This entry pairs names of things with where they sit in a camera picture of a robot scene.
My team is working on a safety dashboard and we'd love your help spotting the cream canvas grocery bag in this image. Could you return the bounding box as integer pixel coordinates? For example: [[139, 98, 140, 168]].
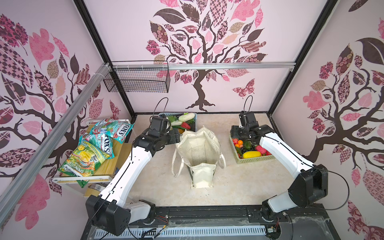
[[171, 127, 227, 189]]

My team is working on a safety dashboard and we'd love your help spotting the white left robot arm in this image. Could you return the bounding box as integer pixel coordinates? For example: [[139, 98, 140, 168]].
[[82, 117, 173, 240]]

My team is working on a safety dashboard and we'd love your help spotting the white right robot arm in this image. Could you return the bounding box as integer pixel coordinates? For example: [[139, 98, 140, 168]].
[[231, 111, 328, 222]]

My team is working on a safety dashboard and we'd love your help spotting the Fox's candy bag upper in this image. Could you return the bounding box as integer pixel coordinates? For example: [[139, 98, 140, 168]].
[[90, 119, 134, 144]]

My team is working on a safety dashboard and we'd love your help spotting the fox's candy bag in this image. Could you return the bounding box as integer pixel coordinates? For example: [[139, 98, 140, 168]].
[[90, 119, 134, 144], [79, 134, 115, 159]]

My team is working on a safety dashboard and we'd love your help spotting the Fox's candy bag lower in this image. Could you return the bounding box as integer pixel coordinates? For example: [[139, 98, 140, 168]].
[[79, 134, 115, 159]]

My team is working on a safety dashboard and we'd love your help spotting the green yellow snack bag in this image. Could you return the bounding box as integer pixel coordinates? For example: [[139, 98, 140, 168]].
[[58, 140, 110, 177]]

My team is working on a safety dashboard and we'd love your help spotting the green bell pepper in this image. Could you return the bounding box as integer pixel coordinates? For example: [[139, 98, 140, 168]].
[[243, 141, 253, 151]]

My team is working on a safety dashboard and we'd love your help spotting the pink dragon fruit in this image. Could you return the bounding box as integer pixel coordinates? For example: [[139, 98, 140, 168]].
[[255, 145, 267, 156]]

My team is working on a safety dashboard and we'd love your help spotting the light blue perforated basket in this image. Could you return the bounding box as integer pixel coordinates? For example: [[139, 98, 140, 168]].
[[159, 113, 197, 133]]

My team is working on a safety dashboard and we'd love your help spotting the light green perforated basket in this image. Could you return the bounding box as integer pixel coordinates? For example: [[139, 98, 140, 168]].
[[229, 134, 275, 165]]

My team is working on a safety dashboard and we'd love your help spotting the red bell pepper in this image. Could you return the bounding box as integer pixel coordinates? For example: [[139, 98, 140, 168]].
[[181, 122, 191, 130]]

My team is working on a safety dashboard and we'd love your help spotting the pale green napa cabbage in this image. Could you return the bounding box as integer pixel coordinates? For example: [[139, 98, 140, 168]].
[[178, 113, 196, 122]]

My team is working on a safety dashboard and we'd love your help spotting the wooden side shelf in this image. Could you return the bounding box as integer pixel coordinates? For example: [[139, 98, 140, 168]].
[[53, 120, 130, 188]]

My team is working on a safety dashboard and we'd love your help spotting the black wire wall basket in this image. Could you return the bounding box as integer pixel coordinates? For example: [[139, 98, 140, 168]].
[[104, 60, 171, 93]]

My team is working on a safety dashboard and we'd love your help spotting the white slotted cable duct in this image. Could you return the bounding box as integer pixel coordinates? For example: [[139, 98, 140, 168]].
[[91, 226, 266, 240]]

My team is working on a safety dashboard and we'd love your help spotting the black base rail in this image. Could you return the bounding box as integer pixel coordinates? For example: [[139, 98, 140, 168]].
[[131, 205, 329, 227]]

